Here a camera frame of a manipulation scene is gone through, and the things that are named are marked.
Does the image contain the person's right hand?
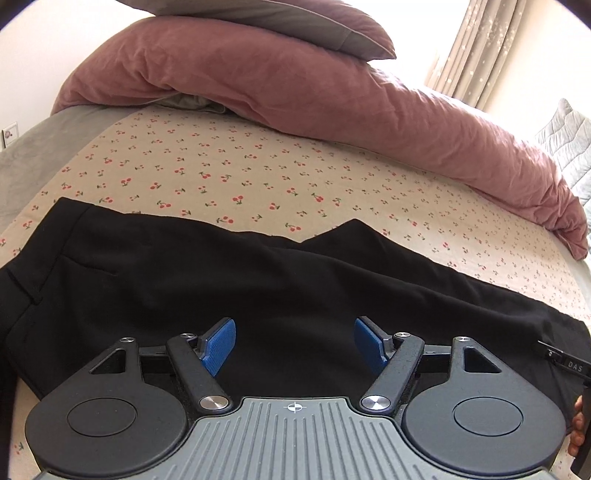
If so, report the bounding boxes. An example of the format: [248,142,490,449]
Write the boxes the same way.
[568,396,585,457]

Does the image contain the grey plush blanket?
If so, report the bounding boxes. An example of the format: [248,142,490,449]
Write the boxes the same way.
[0,105,136,229]

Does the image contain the cherry print bed sheet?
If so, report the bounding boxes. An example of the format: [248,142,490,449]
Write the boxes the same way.
[0,104,591,480]

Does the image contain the white wall socket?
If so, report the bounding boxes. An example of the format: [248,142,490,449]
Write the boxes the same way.
[1,122,19,149]

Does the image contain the grey cloth under duvet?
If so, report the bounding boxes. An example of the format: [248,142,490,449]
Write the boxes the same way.
[154,93,226,114]

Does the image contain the grey quilted bedspread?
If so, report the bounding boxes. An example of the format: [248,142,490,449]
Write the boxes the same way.
[538,99,591,214]

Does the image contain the dusty pink duvet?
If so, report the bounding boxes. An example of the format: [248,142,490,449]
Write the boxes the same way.
[54,16,588,260]

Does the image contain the mauve and grey pillow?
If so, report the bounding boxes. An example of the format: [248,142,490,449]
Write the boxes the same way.
[121,0,397,61]

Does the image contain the black pants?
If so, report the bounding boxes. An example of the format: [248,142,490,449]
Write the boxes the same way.
[0,197,591,480]

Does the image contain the beige star curtain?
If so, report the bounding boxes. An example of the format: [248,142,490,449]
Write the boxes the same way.
[427,0,533,111]

